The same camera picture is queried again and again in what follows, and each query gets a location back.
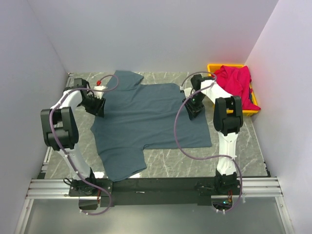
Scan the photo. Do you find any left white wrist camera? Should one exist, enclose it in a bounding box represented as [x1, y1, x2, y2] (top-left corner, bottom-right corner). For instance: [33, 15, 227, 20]
[93, 80, 107, 99]

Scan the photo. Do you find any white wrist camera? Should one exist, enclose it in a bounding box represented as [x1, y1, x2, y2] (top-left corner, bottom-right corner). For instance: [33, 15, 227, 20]
[93, 80, 107, 99]
[180, 86, 193, 98]

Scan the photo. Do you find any aluminium rail frame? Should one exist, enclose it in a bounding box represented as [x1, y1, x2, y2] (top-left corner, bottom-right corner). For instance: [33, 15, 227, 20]
[13, 72, 297, 234]

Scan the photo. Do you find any red t-shirt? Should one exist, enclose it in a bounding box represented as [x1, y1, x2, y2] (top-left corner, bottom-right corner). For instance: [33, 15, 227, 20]
[211, 64, 261, 112]

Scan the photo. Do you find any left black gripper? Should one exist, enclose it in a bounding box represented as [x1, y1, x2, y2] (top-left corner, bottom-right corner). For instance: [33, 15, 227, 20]
[79, 94, 106, 118]

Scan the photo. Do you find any black base beam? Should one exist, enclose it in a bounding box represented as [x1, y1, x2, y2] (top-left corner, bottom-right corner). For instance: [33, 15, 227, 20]
[64, 177, 241, 210]

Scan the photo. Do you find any blue-grey t-shirt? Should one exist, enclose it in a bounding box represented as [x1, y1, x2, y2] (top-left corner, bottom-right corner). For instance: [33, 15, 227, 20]
[91, 71, 212, 181]

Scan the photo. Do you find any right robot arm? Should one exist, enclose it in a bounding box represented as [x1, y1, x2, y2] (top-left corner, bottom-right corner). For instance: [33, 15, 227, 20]
[180, 72, 243, 195]

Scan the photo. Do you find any yellow plastic bin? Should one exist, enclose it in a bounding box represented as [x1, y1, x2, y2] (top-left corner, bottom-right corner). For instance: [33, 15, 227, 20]
[207, 63, 261, 117]

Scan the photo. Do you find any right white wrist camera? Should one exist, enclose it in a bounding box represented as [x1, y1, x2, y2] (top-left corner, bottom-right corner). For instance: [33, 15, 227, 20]
[180, 86, 193, 98]

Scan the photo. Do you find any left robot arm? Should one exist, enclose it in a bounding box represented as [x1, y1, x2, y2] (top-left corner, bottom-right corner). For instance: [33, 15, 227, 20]
[40, 78, 107, 196]

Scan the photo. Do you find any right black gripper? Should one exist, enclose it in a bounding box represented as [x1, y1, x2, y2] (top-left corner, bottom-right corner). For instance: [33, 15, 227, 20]
[182, 93, 206, 120]

